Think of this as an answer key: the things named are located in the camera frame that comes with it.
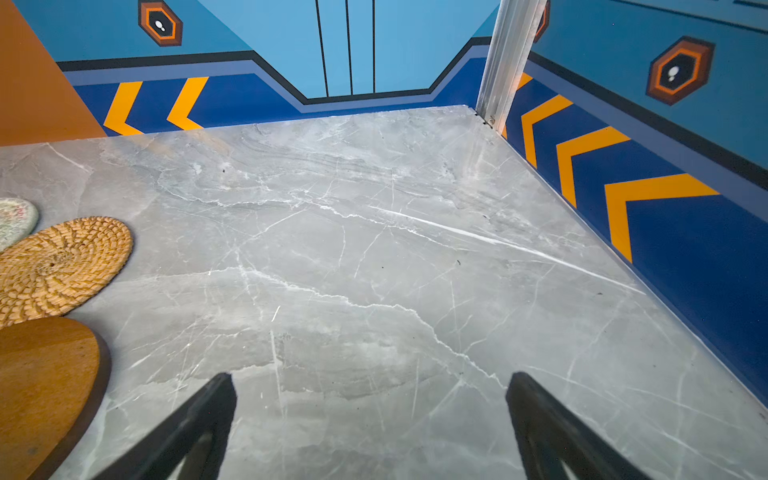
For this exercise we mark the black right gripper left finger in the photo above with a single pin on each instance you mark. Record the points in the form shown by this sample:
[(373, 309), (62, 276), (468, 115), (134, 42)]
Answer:
[(190, 443)]

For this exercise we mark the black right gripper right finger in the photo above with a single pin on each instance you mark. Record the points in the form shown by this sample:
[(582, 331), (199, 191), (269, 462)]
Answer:
[(554, 443)]

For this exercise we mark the plain brown wooden round coaster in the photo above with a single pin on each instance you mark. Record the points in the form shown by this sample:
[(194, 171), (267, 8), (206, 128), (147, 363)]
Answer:
[(54, 375)]

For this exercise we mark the woven rattan round coaster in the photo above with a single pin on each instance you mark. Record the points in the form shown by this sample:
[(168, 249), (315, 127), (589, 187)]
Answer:
[(54, 271)]

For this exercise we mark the white multicolour rope coaster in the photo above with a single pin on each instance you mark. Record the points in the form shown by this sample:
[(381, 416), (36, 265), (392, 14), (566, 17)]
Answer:
[(18, 218)]

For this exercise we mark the aluminium corner post right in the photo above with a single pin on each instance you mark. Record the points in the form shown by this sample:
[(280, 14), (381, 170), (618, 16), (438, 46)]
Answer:
[(513, 36)]

